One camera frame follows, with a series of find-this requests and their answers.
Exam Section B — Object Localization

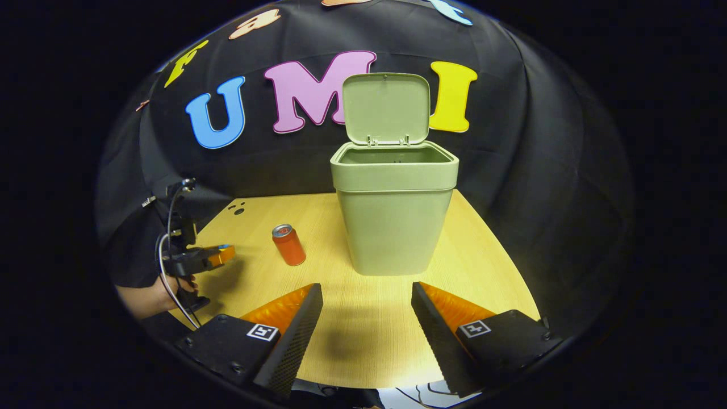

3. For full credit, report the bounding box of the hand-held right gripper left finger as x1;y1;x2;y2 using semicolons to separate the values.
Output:
175;283;324;401

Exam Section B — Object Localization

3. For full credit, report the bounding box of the black backdrop cloth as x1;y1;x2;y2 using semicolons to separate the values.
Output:
95;0;634;341

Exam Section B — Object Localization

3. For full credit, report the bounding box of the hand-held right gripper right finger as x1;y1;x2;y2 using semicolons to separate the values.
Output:
411;281;564;398

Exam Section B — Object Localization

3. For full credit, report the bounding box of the wooden desktop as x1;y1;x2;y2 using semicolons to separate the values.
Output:
170;190;540;390

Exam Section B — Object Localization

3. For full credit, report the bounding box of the thin gripper cable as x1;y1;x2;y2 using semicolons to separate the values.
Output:
156;182;202;330

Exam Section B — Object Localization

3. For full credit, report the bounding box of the green desktop garbage bin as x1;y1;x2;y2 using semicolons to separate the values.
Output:
330;72;459;277

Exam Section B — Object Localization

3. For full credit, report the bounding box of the red pop can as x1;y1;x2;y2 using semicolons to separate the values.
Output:
271;223;307;266

